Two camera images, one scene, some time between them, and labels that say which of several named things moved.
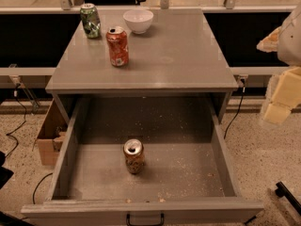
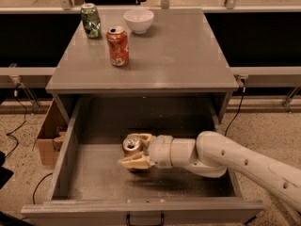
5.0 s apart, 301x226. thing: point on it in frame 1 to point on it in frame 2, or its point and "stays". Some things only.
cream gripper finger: (286, 97) to (138, 162)
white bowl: (138, 20) stays
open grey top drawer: (187, 175) stays
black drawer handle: (129, 223) stays
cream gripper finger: (270, 42) to (144, 138)
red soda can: (117, 40) stays
